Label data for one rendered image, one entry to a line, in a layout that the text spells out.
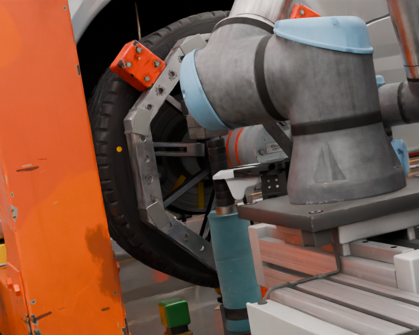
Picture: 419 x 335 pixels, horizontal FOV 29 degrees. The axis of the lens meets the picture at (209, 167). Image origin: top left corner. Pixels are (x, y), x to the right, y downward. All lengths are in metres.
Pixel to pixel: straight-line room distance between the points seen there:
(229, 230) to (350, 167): 0.73
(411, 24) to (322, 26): 0.39
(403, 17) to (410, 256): 0.60
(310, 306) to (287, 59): 0.32
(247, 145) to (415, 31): 0.50
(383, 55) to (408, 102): 0.88
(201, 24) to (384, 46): 0.61
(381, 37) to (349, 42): 1.30
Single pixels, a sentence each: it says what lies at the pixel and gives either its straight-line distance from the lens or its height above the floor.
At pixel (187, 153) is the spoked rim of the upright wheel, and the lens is 1.90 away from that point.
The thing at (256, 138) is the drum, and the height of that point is 0.88.
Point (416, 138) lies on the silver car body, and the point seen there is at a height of 0.78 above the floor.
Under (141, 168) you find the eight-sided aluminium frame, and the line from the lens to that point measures 1.75.
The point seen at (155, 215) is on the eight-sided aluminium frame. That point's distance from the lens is 1.76.
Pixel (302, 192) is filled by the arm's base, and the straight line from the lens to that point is 1.02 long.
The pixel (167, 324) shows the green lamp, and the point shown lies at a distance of 1.32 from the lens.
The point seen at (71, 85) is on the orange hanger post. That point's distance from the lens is 1.42.
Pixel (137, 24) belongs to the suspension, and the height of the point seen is 1.22.
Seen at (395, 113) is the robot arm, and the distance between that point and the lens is 1.45.
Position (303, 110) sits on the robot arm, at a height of 0.93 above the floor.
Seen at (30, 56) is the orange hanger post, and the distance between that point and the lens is 1.41.
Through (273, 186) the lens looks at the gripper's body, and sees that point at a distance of 1.54.
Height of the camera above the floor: 0.95
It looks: 4 degrees down
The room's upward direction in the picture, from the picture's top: 10 degrees counter-clockwise
